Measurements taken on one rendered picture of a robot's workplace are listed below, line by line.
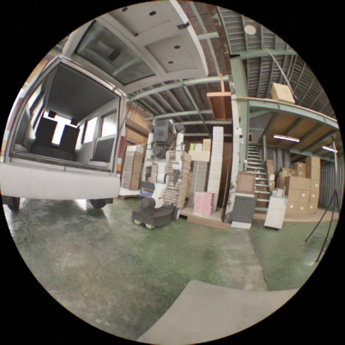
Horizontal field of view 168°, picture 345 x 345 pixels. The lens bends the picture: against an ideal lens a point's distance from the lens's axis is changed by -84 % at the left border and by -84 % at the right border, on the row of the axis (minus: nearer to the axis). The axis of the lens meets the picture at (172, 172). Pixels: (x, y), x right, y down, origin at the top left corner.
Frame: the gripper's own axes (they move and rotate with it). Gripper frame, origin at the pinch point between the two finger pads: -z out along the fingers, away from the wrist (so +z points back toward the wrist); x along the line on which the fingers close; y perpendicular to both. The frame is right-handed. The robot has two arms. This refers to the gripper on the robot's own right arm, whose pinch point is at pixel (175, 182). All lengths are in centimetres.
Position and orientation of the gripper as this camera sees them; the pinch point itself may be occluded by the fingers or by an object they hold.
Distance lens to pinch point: 163.0
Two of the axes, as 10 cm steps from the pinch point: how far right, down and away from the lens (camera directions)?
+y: -9.4, -1.2, 3.1
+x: 3.2, -1.1, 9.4
